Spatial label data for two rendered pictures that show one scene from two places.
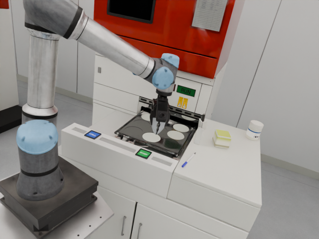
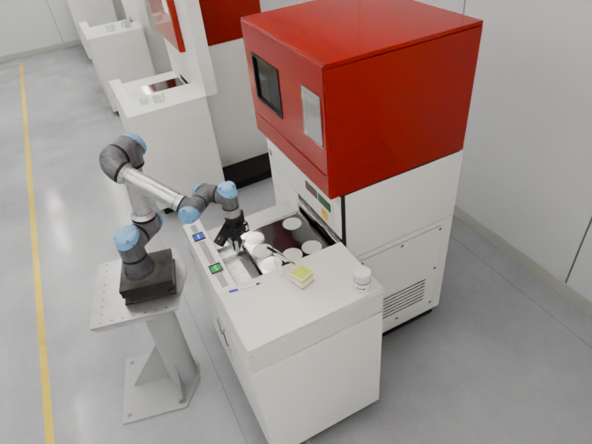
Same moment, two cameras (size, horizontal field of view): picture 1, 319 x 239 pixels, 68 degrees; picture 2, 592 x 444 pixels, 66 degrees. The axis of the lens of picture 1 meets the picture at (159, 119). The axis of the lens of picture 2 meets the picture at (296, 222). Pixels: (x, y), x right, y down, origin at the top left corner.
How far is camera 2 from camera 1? 164 cm
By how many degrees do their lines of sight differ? 44
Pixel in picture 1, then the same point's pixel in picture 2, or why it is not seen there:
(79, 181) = (161, 275)
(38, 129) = (125, 233)
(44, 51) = not seen: hidden behind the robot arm
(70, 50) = not seen: hidden behind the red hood
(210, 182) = (233, 314)
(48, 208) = (129, 287)
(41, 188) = (129, 272)
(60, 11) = (107, 171)
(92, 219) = (160, 307)
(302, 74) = not seen: outside the picture
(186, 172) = (225, 298)
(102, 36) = (135, 184)
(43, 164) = (127, 257)
